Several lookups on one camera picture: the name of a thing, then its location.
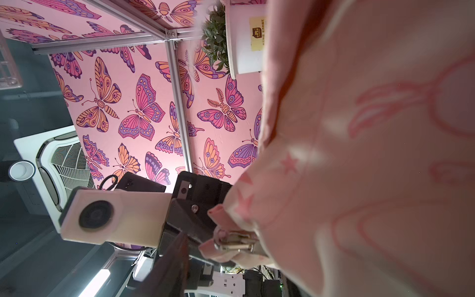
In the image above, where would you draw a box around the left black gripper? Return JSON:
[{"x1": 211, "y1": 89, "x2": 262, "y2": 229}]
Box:
[{"x1": 115, "y1": 172, "x2": 231, "y2": 260}]

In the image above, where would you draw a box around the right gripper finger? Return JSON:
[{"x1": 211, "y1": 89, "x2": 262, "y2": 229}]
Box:
[{"x1": 135, "y1": 232, "x2": 189, "y2": 297}]

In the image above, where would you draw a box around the pink printed kids jacket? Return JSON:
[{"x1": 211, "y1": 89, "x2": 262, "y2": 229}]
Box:
[{"x1": 200, "y1": 1, "x2": 475, "y2": 297}]

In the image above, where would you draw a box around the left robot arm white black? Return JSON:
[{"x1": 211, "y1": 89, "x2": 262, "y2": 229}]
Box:
[{"x1": 157, "y1": 172, "x2": 283, "y2": 297}]

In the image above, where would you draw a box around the white ceiling air conditioner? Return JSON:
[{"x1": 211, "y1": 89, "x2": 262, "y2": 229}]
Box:
[{"x1": 14, "y1": 126, "x2": 95, "y2": 231}]

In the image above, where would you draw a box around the potted green plant white pot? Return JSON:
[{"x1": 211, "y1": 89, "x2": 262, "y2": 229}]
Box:
[{"x1": 202, "y1": 1, "x2": 267, "y2": 78}]

